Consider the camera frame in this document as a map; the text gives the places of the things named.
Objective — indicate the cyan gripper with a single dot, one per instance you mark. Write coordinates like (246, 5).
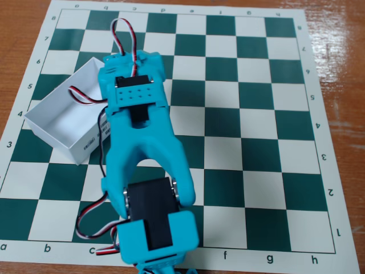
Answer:
(148, 61)

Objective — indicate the cyan robot arm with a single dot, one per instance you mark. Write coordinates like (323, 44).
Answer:
(151, 137)

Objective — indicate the white cardboard box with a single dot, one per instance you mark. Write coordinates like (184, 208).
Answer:
(57, 122)

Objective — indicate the green white chessboard mat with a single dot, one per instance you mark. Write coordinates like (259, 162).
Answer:
(251, 114)

